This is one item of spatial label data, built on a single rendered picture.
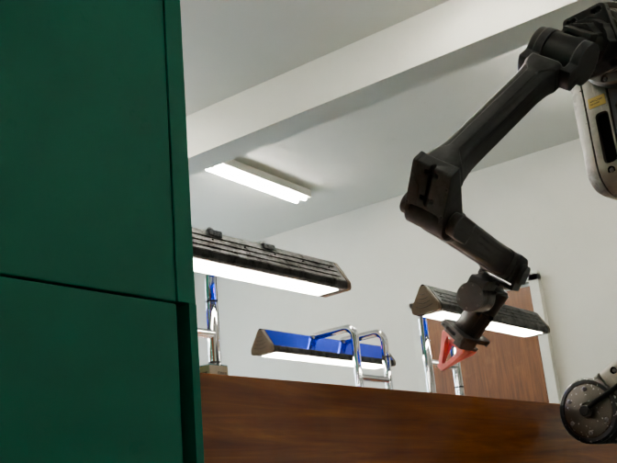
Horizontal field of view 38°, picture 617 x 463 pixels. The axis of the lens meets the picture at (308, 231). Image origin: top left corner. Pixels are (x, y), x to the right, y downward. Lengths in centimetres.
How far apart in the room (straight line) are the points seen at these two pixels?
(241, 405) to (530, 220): 563
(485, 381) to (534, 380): 37
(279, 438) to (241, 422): 8
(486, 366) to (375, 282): 119
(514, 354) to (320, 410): 529
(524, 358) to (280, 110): 261
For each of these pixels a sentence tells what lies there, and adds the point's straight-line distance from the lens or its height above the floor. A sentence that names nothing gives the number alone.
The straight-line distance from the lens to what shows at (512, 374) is 658.
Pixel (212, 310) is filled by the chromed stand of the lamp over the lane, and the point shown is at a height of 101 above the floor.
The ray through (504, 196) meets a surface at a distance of 687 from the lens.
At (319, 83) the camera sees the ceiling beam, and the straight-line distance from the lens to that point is 501.
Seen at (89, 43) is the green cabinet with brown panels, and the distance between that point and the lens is 115.
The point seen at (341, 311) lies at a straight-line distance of 741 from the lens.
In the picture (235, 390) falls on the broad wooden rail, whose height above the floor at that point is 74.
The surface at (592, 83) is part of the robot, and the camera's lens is 183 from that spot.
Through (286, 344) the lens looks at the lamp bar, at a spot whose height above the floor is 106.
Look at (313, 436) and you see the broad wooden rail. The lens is 131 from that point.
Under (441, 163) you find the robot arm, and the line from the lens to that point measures 141.
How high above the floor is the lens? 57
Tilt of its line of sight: 18 degrees up
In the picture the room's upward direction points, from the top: 5 degrees counter-clockwise
